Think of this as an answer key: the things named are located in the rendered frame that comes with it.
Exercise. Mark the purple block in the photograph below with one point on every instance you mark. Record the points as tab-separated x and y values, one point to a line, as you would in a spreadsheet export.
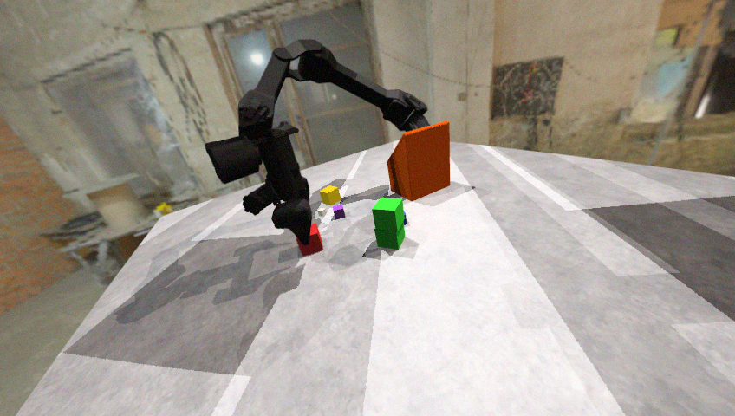
338	211

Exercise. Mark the yellow block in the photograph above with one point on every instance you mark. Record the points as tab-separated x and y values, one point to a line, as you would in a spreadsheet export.
330	195

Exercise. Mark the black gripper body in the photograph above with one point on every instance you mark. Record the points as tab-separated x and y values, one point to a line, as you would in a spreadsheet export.
290	186

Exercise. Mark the green block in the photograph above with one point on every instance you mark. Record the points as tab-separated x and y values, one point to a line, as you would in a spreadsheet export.
388	214
390	239

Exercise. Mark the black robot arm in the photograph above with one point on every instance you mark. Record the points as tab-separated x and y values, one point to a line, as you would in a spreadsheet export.
259	143

